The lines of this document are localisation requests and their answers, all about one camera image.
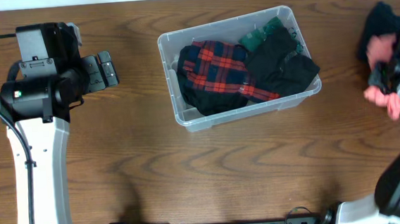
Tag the green garment with tape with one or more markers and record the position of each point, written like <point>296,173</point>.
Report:
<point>256,37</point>

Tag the pink white printed garment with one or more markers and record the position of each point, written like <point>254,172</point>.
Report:
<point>379,49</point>

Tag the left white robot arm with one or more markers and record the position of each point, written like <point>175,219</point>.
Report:
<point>41,89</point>

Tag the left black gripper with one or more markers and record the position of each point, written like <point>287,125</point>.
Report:
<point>91,74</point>

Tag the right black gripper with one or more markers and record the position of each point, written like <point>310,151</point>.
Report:
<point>375,76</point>

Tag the dark green-black garment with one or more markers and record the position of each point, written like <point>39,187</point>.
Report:
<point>277,70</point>

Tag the black garment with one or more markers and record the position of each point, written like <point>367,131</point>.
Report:
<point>207,103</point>

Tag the dark navy garment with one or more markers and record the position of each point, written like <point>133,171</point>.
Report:
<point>380,21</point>

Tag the clear plastic storage bin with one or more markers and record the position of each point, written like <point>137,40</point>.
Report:
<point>230,31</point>

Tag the red plaid flannel shirt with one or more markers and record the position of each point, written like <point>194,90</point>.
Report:
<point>217,67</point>

